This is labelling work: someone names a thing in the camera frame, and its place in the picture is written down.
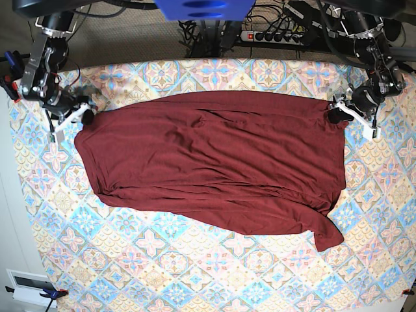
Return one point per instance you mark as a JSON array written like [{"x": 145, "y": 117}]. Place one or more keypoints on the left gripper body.
[{"x": 365, "y": 101}]

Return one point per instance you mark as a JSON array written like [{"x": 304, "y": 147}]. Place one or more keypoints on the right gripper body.
[{"x": 62, "y": 104}]

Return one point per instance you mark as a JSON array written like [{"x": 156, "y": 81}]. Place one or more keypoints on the dark red t-shirt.
[{"x": 255, "y": 163}]

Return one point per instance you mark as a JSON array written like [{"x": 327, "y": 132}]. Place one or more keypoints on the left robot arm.
[{"x": 371, "y": 47}]

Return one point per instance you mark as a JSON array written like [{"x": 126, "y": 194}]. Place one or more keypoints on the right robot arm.
[{"x": 41, "y": 81}]

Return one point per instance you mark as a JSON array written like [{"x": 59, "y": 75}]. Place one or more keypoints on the red black clamp left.
[{"x": 10, "y": 87}]

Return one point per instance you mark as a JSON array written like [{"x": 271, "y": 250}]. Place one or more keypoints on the blue clamp upper left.
[{"x": 16, "y": 63}]

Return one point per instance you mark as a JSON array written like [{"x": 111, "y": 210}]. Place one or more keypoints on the white power strip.
[{"x": 272, "y": 37}]

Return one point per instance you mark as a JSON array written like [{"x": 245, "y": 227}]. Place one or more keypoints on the blue orange clamp bottom left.
[{"x": 40, "y": 297}]

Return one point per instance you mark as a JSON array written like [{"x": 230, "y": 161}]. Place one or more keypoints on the orange clamp bottom right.
[{"x": 408, "y": 292}]

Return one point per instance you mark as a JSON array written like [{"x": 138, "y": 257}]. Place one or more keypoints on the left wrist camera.
[{"x": 372, "y": 133}]

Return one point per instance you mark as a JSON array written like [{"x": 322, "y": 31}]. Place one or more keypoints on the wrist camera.
[
  {"x": 372, "y": 133},
  {"x": 57, "y": 137}
]

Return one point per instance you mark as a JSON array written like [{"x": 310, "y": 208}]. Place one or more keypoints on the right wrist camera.
[{"x": 57, "y": 137}]

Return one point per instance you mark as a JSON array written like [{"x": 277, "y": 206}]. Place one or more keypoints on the metal table frame leg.
[{"x": 404, "y": 55}]

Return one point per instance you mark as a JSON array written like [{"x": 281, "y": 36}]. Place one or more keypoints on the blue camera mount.
[{"x": 234, "y": 10}]

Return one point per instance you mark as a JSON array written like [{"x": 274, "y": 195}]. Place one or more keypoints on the white wall outlet box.
[{"x": 27, "y": 280}]

